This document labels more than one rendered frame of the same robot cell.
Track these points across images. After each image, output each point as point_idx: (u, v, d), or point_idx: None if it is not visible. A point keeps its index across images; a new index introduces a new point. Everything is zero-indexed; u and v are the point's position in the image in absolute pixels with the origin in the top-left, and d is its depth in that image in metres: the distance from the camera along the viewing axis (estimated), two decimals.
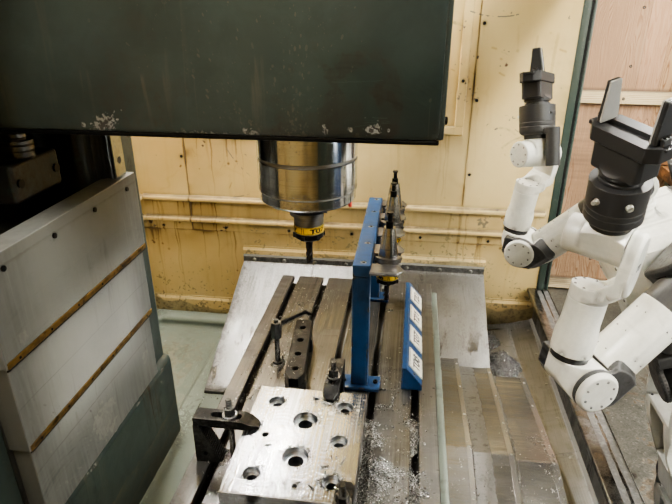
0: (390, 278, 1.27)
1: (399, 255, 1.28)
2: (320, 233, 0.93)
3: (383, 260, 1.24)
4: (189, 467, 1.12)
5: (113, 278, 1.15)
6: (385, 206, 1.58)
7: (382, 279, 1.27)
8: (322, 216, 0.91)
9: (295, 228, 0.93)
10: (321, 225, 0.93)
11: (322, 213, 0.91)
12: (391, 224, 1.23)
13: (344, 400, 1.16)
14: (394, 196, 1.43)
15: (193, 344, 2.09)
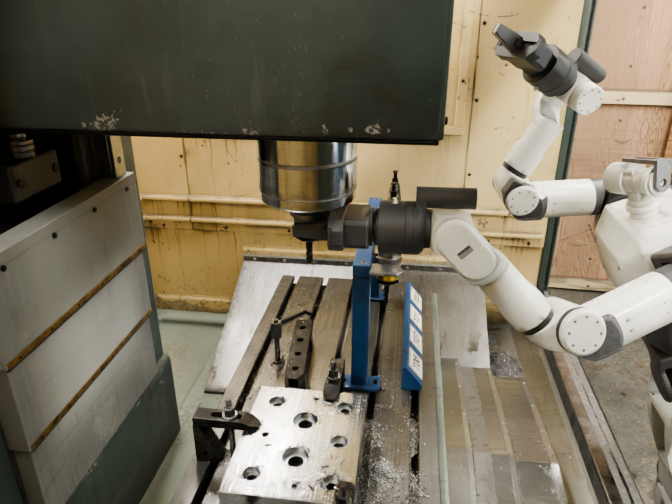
0: (390, 278, 1.27)
1: (399, 255, 1.28)
2: None
3: (383, 260, 1.24)
4: (189, 467, 1.12)
5: (113, 278, 1.15)
6: None
7: (382, 279, 1.27)
8: (322, 216, 0.91)
9: None
10: None
11: (322, 213, 0.91)
12: None
13: (344, 400, 1.16)
14: (394, 196, 1.43)
15: (193, 344, 2.09)
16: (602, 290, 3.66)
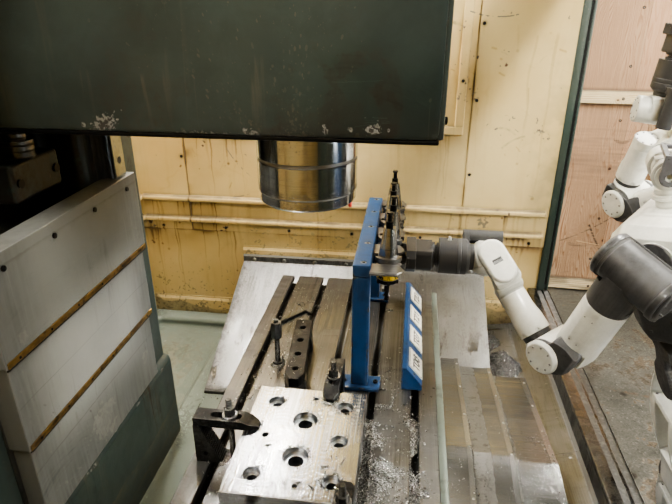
0: (390, 278, 1.27)
1: (399, 255, 1.28)
2: None
3: (383, 260, 1.24)
4: (189, 467, 1.12)
5: (113, 278, 1.15)
6: (385, 206, 1.58)
7: (382, 279, 1.27)
8: None
9: None
10: None
11: (401, 247, 1.36)
12: (391, 224, 1.23)
13: (344, 400, 1.16)
14: None
15: (193, 344, 2.09)
16: None
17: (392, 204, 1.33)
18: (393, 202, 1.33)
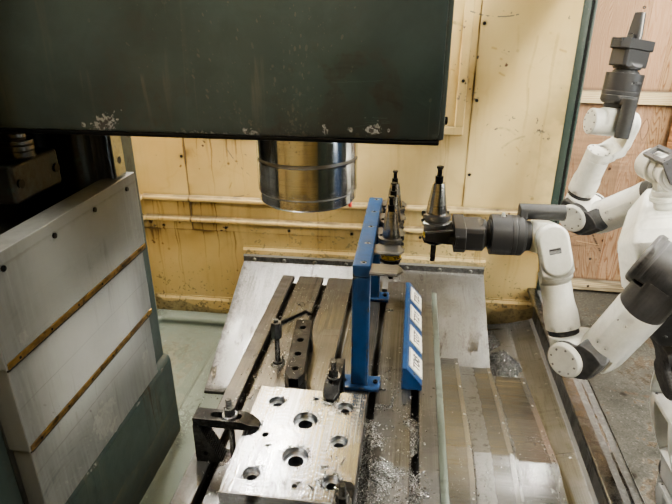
0: None
1: (447, 213, 1.22)
2: (399, 259, 1.38)
3: (432, 217, 1.19)
4: (189, 467, 1.12)
5: (113, 278, 1.15)
6: (385, 206, 1.58)
7: None
8: None
9: (382, 256, 1.38)
10: None
11: (401, 246, 1.36)
12: (441, 179, 1.17)
13: (344, 400, 1.16)
14: (394, 196, 1.43)
15: (193, 344, 2.09)
16: (602, 290, 3.66)
17: (390, 204, 1.33)
18: (391, 202, 1.33)
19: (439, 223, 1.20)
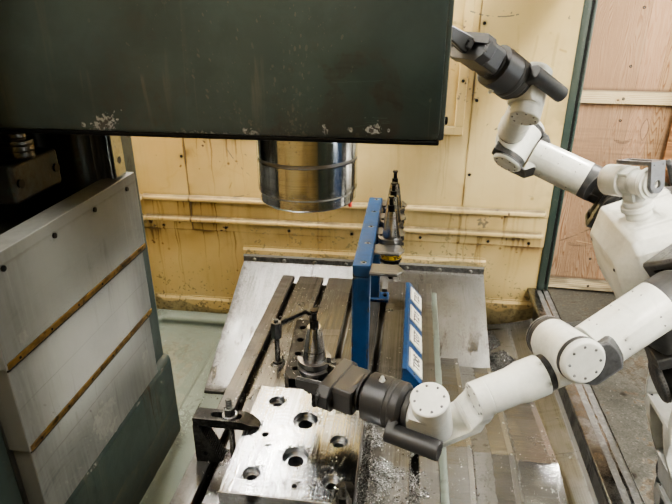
0: None
1: (328, 360, 1.05)
2: (399, 259, 1.38)
3: (301, 364, 1.03)
4: (189, 467, 1.12)
5: (113, 278, 1.15)
6: (385, 206, 1.58)
7: None
8: None
9: (382, 256, 1.38)
10: None
11: (401, 246, 1.36)
12: (313, 324, 1.01)
13: None
14: (394, 196, 1.43)
15: (193, 344, 2.09)
16: (602, 290, 3.66)
17: (390, 204, 1.33)
18: (391, 202, 1.33)
19: (310, 372, 1.03)
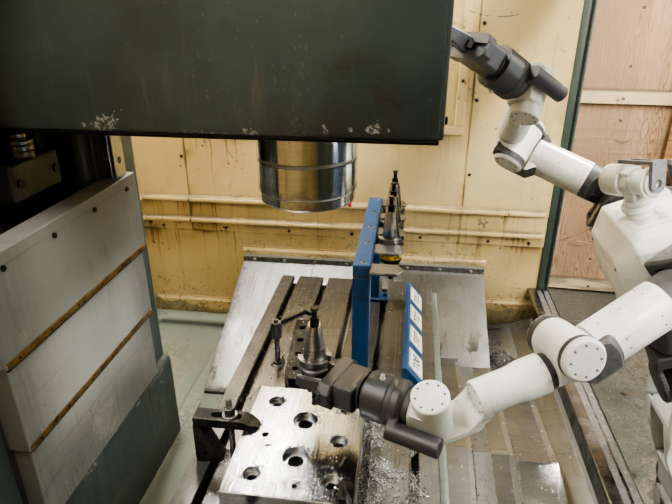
0: None
1: (328, 358, 1.05)
2: (399, 259, 1.38)
3: (301, 362, 1.03)
4: (189, 467, 1.12)
5: (113, 278, 1.15)
6: (385, 206, 1.58)
7: None
8: None
9: (382, 256, 1.38)
10: None
11: (401, 246, 1.36)
12: (313, 322, 1.01)
13: None
14: (394, 196, 1.43)
15: (193, 344, 2.09)
16: (602, 290, 3.66)
17: (390, 204, 1.33)
18: (391, 202, 1.33)
19: (310, 370, 1.03)
